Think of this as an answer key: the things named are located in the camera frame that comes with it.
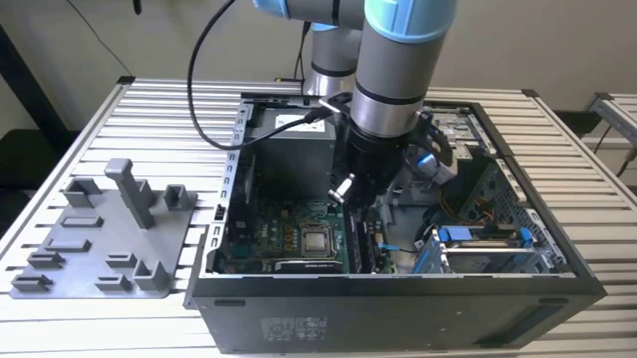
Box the black bracket with plugs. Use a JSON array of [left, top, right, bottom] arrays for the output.
[[318, 92, 355, 113]]

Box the black wire with blue plug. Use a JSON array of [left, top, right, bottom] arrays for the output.
[[378, 242, 425, 255]]

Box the black open PC case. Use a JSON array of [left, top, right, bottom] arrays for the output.
[[182, 91, 608, 355]]

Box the black graphics card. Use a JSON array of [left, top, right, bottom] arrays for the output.
[[272, 260, 346, 275]]

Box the blue carrier with disk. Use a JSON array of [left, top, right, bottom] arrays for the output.
[[415, 223, 552, 276]]

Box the metal socket cover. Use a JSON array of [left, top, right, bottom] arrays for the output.
[[298, 222, 335, 260]]

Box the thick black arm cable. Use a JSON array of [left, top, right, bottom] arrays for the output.
[[186, 0, 330, 151]]

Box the grey power supply unit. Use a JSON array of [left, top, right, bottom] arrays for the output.
[[246, 109, 350, 200]]

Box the black box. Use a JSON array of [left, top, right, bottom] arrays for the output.
[[552, 109, 604, 135]]

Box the green motherboard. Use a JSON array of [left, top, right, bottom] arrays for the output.
[[218, 197, 399, 276]]

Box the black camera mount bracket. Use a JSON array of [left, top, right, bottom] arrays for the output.
[[415, 107, 457, 167]]

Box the thin black wall wire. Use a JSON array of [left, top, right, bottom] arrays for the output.
[[64, 0, 132, 78]]

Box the grey parts rack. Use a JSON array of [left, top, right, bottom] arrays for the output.
[[8, 158, 202, 301]]

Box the thin dark cable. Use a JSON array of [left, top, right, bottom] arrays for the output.
[[616, 147, 637, 178], [594, 125, 614, 153]]

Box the red orange wire bundle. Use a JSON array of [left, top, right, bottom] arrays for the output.
[[475, 197, 497, 224]]

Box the aluminium frame table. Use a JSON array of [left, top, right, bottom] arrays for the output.
[[581, 91, 637, 180]]

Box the thin black hanging cable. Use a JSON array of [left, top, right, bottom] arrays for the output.
[[297, 21, 315, 80]]

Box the grey metal drive cage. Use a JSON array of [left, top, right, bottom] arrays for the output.
[[382, 106, 498, 207]]

